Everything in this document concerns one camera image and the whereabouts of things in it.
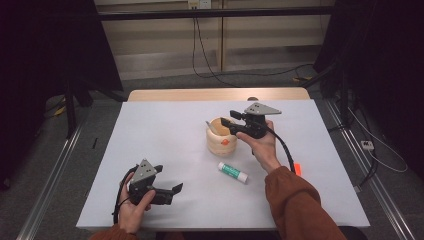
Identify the left hand-held gripper cable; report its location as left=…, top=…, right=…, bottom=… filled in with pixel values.
left=112, top=164, right=139, bottom=225

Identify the beige ribbed pen holder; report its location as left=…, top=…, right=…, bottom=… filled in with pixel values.
left=205, top=116, right=238, bottom=157

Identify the metal floor rail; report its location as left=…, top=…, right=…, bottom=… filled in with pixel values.
left=324, top=99, right=416, bottom=240
left=16, top=123, right=84, bottom=240

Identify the white green glue stick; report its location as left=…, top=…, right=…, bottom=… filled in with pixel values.
left=218, top=161, right=249, bottom=184

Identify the silver pen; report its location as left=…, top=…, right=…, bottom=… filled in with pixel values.
left=205, top=120, right=219, bottom=136

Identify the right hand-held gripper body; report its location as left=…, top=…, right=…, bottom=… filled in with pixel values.
left=229, top=102, right=283, bottom=140

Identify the black floor cable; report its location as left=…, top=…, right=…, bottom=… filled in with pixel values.
left=358, top=106, right=380, bottom=188

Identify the wooden table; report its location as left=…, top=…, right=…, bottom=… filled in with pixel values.
left=127, top=87, right=311, bottom=103

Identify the white floor cable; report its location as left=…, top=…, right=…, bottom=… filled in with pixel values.
left=348, top=106, right=409, bottom=174

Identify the hand-held gripper cable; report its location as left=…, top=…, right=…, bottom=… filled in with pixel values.
left=266, top=128, right=297, bottom=174
left=112, top=164, right=139, bottom=225

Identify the white wall socket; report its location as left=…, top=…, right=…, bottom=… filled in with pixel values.
left=187, top=0, right=213, bottom=10

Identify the black stand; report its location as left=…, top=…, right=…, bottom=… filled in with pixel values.
left=301, top=63, right=352, bottom=129
left=63, top=79, right=128, bottom=139

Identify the black curtain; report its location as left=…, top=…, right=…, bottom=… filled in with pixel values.
left=0, top=0, right=124, bottom=191
left=313, top=0, right=424, bottom=181

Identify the black horizontal bar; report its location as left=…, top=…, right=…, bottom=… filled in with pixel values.
left=97, top=5, right=336, bottom=22

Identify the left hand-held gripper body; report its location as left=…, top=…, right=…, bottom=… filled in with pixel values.
left=128, top=158, right=175, bottom=207

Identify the right hand-held gripper cable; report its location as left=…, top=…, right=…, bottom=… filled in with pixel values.
left=266, top=128, right=297, bottom=174

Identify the person's right hand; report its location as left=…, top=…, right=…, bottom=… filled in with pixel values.
left=235, top=119, right=283, bottom=174

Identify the person's left hand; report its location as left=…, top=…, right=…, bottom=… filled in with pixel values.
left=118, top=171, right=157, bottom=233

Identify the white table mat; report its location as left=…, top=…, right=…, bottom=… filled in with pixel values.
left=75, top=99, right=371, bottom=232

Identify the black wall cable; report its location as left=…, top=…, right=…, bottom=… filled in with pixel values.
left=191, top=8, right=315, bottom=80
left=194, top=18, right=239, bottom=88

